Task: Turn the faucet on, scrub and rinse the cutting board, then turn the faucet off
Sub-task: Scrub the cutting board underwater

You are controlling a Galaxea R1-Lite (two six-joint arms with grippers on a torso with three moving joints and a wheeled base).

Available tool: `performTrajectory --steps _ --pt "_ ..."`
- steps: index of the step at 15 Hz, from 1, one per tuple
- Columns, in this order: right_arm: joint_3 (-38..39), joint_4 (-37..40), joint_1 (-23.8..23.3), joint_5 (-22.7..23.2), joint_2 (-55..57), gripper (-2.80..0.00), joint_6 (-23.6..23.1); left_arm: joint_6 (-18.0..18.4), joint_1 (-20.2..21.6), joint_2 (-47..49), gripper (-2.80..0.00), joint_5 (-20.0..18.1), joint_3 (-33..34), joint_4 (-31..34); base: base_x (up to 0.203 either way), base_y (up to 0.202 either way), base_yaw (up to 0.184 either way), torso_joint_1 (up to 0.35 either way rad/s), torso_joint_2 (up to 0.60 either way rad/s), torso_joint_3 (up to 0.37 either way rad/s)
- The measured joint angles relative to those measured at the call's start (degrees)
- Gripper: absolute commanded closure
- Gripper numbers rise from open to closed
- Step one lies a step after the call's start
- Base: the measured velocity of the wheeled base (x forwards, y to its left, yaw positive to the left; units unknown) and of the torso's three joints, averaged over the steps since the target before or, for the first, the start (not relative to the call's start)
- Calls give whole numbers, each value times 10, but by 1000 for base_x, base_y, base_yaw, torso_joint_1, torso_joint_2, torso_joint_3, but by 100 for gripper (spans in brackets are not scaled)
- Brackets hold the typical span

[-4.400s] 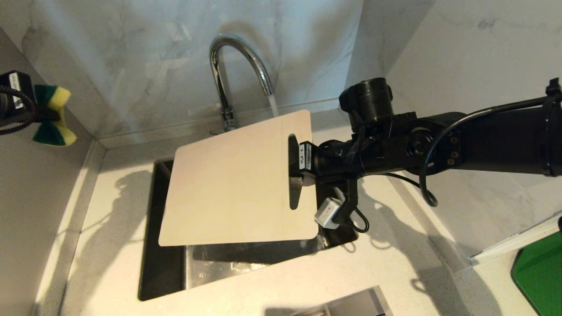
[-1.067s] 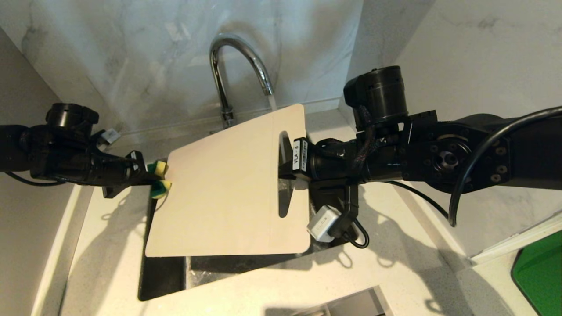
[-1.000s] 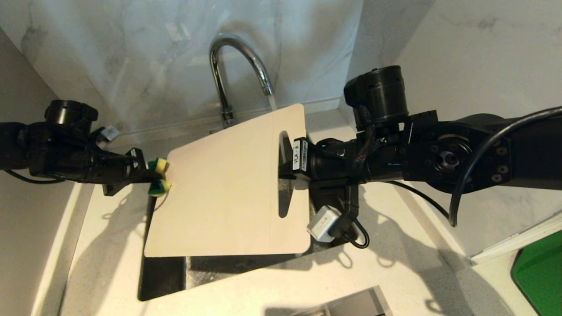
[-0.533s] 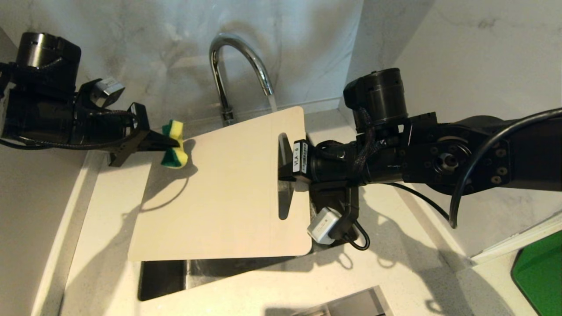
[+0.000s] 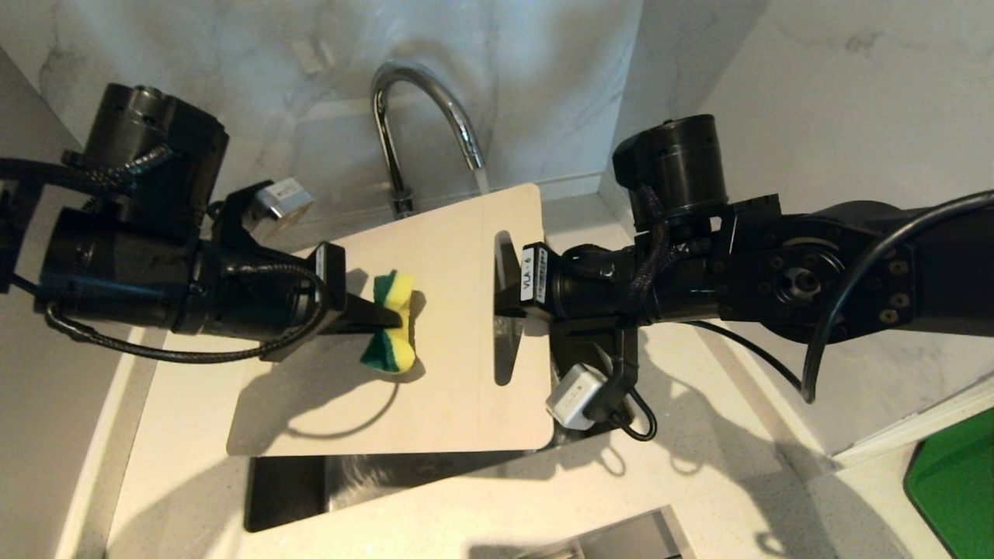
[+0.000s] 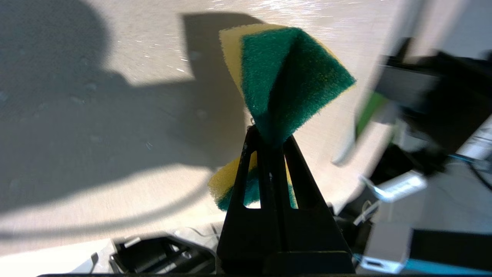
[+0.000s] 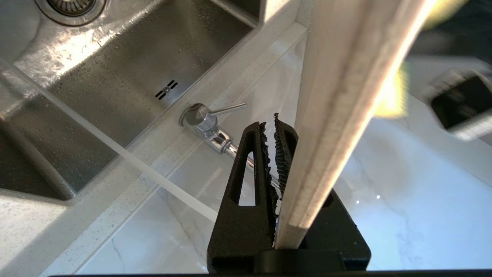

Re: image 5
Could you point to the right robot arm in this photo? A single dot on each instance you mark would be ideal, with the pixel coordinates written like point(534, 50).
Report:
point(808, 279)

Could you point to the yellow and green sponge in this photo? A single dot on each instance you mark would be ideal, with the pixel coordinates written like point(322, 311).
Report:
point(394, 349)

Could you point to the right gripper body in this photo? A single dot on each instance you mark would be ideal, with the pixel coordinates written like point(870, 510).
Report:
point(590, 283)

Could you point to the green plastic object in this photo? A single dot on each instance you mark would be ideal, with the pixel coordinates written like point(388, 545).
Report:
point(959, 489)

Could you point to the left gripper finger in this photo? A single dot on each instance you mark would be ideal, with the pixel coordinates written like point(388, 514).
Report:
point(373, 313)

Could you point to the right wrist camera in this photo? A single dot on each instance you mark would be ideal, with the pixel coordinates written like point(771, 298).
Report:
point(576, 397)

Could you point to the pale cutting board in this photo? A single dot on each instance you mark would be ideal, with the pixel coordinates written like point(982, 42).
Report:
point(435, 365)

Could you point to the chrome faucet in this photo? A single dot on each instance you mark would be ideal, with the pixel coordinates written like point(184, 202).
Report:
point(387, 132)

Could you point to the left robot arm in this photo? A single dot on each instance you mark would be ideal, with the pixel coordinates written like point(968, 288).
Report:
point(116, 264)

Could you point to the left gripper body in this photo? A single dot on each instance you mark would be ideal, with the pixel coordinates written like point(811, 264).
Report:
point(248, 299)

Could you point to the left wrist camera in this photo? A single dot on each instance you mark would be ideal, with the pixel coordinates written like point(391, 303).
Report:
point(283, 199)

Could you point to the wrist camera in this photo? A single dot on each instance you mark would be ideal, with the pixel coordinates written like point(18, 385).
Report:
point(283, 199)
point(576, 397)

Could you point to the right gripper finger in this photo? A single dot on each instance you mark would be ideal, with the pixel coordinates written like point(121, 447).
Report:
point(509, 299)

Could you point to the steel sink basin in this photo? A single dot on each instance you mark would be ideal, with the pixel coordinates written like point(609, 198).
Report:
point(388, 485)

